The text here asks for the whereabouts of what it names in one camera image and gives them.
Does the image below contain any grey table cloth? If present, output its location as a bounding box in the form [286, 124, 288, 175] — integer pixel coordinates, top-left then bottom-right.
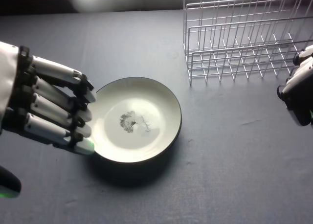
[0, 8, 313, 224]

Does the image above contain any white wire dish rack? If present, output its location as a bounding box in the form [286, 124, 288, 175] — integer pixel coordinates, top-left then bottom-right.
[182, 0, 313, 87]

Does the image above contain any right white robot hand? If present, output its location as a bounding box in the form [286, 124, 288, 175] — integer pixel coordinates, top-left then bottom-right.
[277, 45, 313, 127]

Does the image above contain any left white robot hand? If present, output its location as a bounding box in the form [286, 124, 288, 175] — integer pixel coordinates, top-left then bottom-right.
[0, 41, 97, 200]

